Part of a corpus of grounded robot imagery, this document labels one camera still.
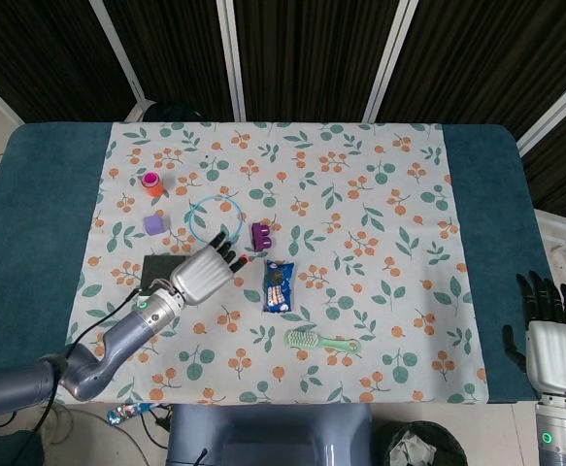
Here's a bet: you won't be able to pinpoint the white metal frame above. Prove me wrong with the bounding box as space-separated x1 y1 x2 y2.
534 208 566 287

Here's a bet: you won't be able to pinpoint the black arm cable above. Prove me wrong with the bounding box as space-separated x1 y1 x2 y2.
17 286 152 466

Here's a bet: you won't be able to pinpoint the black trash bin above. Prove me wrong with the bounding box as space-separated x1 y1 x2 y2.
374 419 468 466

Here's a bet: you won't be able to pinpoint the shiny foil wrapper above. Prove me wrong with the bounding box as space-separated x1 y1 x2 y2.
106 401 155 426

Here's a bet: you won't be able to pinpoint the orange cup pink lid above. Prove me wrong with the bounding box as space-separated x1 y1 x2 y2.
141 171 165 197

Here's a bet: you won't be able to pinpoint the black bag behind table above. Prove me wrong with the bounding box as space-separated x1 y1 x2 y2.
142 100 206 122

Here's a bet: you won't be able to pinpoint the teal table cover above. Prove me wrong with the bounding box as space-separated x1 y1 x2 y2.
0 121 553 404

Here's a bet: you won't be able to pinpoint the thin blue ring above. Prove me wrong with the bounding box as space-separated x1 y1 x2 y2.
187 194 243 245

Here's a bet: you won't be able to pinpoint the digital kitchen scale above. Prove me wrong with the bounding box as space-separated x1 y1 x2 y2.
139 253 192 295

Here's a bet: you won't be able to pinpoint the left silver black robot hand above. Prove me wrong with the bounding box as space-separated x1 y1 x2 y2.
170 231 250 307

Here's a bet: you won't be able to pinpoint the green scrub brush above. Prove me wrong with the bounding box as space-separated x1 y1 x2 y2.
283 327 362 356

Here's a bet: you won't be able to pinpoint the floral print tablecloth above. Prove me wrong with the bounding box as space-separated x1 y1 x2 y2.
63 120 488 407

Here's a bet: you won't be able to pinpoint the dark folding screen white frames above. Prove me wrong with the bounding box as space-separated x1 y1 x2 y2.
0 0 566 219

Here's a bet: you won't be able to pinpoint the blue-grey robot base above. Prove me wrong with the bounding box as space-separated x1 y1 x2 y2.
165 402 375 466

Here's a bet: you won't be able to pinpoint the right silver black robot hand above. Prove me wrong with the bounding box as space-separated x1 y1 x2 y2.
502 270 566 395

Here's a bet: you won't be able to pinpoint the blue cookie packet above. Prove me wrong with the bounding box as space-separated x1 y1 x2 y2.
261 258 296 314

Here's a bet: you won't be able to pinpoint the lavender cube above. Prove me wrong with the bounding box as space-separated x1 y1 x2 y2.
142 211 168 238

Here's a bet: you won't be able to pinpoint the black floor cable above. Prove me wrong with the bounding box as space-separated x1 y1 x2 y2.
139 405 173 433

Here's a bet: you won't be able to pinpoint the dark purple toy block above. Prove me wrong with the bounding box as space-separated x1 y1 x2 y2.
250 221 275 252

